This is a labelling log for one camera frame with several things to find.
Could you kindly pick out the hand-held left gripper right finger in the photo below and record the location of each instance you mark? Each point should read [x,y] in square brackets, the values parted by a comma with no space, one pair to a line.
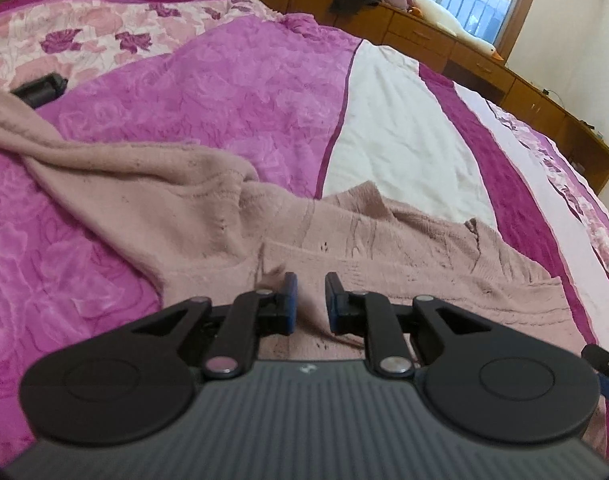
[331,306]

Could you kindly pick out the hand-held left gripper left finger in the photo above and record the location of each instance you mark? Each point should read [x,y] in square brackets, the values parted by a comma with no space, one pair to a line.
[290,306]

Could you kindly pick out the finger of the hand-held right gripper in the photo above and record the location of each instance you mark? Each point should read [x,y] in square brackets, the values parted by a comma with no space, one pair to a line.
[607,362]

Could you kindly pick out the pink knitted sweater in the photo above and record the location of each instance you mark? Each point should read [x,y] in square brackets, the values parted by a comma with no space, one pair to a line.
[194,195]

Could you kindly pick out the magenta floral bed blanket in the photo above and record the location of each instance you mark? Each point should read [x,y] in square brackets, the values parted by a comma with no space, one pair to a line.
[264,95]

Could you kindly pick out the long wooden dresser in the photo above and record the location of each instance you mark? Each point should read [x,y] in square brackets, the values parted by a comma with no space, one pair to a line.
[489,67]

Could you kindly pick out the white goose plush toy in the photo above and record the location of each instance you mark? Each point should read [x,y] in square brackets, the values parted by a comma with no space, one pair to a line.
[452,20]

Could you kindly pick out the pink plush toy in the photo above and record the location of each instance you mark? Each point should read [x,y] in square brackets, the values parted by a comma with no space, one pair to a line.
[397,0]

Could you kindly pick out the black device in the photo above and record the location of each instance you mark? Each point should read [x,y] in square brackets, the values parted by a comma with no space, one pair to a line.
[40,89]

